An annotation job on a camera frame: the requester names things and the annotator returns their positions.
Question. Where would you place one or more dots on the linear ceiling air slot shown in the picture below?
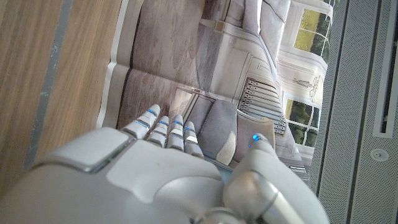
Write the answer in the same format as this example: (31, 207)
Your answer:
(385, 93)

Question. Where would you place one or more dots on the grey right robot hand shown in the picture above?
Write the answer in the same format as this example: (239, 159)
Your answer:
(140, 180)

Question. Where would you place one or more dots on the round white ceiling fixture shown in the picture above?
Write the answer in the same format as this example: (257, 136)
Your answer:
(379, 154)

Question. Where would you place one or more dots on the printed living room backdrop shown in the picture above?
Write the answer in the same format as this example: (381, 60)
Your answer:
(202, 56)

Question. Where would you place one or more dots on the grey tape table outline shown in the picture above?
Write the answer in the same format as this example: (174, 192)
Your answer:
(51, 68)

